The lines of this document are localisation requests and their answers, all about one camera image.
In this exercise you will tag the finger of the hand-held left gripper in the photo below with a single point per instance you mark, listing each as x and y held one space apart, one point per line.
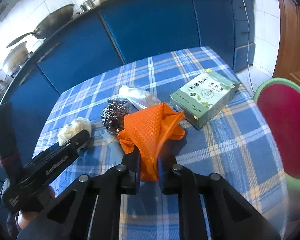
77 140

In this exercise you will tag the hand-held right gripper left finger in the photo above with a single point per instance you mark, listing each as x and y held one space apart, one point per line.
137 170

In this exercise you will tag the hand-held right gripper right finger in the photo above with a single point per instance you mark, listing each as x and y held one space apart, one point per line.
161 172

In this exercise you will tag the large white tissue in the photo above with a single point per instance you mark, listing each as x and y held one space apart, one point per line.
75 127

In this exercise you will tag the orange waffle cloth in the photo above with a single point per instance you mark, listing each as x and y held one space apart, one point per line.
145 130

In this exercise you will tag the red basin with green rim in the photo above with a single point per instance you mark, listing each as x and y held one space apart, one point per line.
285 130

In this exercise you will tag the person's left hand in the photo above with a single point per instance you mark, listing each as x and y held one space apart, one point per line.
25 220

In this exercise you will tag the steel wool scrubber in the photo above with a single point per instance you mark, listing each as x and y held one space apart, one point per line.
113 117

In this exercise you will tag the blue plaid tablecloth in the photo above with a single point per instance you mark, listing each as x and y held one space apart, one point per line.
215 155

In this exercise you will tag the clear plastic bag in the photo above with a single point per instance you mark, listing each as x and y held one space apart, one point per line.
137 96

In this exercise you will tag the green printed carton box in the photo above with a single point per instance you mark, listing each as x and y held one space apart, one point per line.
205 97

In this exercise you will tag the white cooking pot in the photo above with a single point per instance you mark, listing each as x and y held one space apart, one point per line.
15 57

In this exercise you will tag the dark metal wok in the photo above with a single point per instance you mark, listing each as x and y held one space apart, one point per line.
55 20

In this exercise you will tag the blue base cabinets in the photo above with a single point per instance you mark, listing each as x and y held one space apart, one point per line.
152 30

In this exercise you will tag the steel kettle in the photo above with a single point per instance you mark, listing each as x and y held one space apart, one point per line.
88 5

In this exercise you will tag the wooden door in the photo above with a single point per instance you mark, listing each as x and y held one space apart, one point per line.
287 42

